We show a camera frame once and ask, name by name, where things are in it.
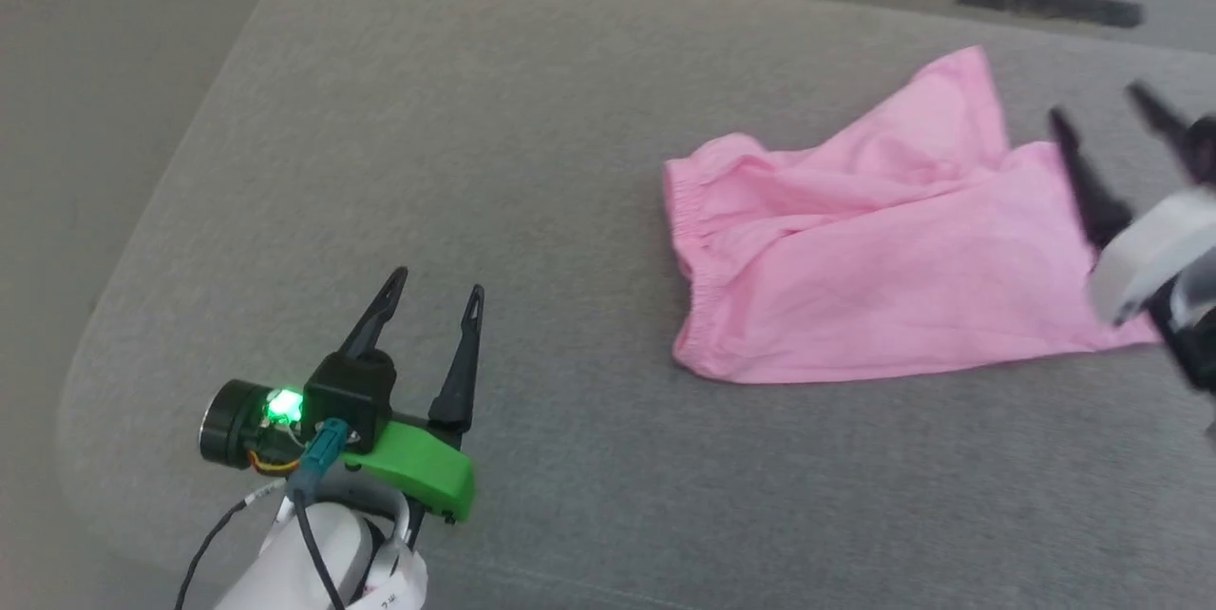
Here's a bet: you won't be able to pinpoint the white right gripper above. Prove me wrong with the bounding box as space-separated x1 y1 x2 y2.
1048 82 1216 328

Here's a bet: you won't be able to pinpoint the pink cloth shorts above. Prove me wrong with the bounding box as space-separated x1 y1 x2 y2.
662 45 1166 386

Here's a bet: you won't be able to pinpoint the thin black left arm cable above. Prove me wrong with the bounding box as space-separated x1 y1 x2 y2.
174 482 291 610

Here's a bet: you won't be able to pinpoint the left teal plug black cable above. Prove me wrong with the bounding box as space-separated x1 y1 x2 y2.
285 418 354 610

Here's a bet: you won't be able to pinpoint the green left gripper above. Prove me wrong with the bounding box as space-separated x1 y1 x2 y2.
198 267 486 524

